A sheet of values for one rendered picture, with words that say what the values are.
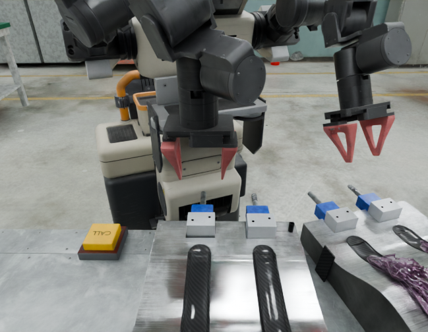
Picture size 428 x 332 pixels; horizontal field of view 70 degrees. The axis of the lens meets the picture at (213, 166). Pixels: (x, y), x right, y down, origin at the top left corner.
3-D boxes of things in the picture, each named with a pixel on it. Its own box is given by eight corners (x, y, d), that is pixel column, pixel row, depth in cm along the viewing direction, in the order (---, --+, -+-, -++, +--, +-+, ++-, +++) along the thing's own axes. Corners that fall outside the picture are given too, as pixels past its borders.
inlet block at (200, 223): (192, 203, 67) (191, 182, 64) (215, 203, 67) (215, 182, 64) (187, 247, 56) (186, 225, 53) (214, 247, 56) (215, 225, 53)
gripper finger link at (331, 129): (384, 157, 56) (378, 107, 55) (353, 165, 53) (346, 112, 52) (355, 157, 62) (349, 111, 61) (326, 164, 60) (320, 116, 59)
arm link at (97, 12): (96, 2, 58) (74, 18, 57) (91, -38, 49) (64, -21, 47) (130, 40, 59) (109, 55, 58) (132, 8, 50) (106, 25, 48)
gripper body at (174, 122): (234, 142, 44) (235, 91, 40) (163, 143, 44) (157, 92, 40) (232, 124, 49) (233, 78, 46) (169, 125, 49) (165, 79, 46)
